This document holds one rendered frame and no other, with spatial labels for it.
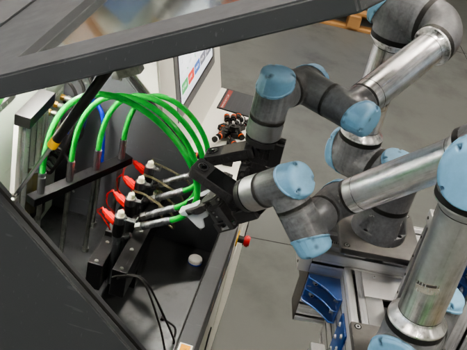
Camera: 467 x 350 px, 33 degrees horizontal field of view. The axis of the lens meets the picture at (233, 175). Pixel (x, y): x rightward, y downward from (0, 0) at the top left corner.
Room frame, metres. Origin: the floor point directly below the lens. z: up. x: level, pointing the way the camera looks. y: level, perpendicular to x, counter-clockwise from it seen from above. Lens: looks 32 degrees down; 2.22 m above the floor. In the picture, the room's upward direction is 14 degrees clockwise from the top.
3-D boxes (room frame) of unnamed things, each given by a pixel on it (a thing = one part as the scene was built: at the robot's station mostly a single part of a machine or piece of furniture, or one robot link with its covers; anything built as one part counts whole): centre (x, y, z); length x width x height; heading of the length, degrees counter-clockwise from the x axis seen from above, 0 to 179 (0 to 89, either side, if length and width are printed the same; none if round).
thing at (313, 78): (1.51, -0.11, 1.52); 0.11 x 0.11 x 0.08; 56
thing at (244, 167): (1.44, -0.05, 1.36); 0.09 x 0.08 x 0.12; 86
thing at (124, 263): (1.59, 0.23, 0.91); 0.34 x 0.10 x 0.15; 176
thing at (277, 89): (1.44, -0.04, 1.52); 0.09 x 0.08 x 0.11; 146
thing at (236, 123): (2.19, 0.03, 1.01); 0.23 x 0.11 x 0.06; 176
